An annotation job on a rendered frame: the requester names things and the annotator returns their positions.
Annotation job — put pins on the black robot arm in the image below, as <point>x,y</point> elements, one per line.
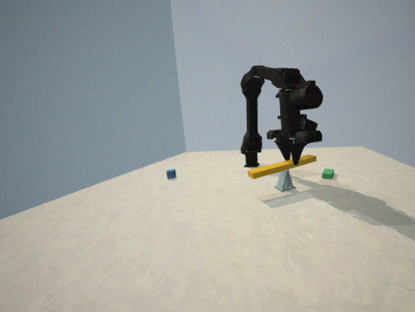
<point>301,96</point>

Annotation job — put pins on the green rectangular block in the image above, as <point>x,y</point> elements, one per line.
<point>328,174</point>

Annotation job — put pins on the yellow bar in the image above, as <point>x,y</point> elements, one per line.
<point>281,166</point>

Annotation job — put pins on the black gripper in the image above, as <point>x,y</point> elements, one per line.
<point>291,128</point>

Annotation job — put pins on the small blue cube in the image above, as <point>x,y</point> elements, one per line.
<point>171,174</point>

